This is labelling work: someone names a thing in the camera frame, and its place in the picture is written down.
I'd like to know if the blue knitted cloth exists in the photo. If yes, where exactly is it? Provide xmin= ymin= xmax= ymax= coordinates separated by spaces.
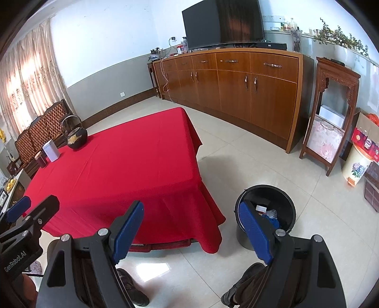
xmin=262 ymin=214 xmax=280 ymax=229

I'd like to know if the black trash bin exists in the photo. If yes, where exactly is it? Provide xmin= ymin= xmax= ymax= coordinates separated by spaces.
xmin=235 ymin=184 xmax=296 ymax=251

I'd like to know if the dark brown shoe left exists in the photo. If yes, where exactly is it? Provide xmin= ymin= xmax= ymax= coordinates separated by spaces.
xmin=116 ymin=268 xmax=150 ymax=307

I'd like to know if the dark brown shoe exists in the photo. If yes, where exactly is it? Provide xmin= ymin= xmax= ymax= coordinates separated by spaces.
xmin=116 ymin=268 xmax=150 ymax=307
xmin=221 ymin=263 xmax=265 ymax=307

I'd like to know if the white small box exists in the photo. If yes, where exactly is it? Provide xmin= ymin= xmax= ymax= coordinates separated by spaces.
xmin=42 ymin=140 xmax=60 ymax=162

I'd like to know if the dark brown shoe right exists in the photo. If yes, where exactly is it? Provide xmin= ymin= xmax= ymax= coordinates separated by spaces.
xmin=221 ymin=263 xmax=265 ymax=307

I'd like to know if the red tablecloth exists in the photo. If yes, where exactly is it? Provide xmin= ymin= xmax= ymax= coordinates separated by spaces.
xmin=25 ymin=107 xmax=226 ymax=254

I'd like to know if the wooden lattice bench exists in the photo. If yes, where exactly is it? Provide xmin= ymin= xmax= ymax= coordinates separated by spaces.
xmin=7 ymin=99 xmax=72 ymax=177

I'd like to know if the black iron teapot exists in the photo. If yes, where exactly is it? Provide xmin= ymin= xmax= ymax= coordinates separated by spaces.
xmin=60 ymin=114 xmax=88 ymax=150

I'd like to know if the cream floral pedal bin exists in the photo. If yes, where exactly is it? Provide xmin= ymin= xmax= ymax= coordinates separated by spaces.
xmin=342 ymin=144 xmax=373 ymax=187

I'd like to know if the pink floral bag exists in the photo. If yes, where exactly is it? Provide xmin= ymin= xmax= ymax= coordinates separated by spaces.
xmin=307 ymin=115 xmax=344 ymax=163

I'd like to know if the patterned curtain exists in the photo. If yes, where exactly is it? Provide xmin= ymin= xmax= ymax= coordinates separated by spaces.
xmin=1 ymin=19 xmax=75 ymax=138

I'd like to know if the red printed carton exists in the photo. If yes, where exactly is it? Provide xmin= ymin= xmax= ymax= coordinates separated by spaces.
xmin=351 ymin=112 xmax=379 ymax=163

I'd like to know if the long wooden sideboard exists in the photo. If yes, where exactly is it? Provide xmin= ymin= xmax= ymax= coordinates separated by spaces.
xmin=152 ymin=48 xmax=314 ymax=153

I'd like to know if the carved wooden side stand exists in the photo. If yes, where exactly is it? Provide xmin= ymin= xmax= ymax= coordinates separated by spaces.
xmin=299 ymin=57 xmax=360 ymax=176

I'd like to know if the green leafy plant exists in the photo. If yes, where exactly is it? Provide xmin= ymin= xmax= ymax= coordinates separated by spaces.
xmin=313 ymin=18 xmax=369 ymax=57

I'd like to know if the black flat television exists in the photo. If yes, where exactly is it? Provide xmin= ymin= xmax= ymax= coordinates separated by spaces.
xmin=182 ymin=0 xmax=264 ymax=50

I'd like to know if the white hanging cable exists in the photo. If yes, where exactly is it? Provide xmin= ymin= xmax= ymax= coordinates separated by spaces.
xmin=159 ymin=50 xmax=173 ymax=101

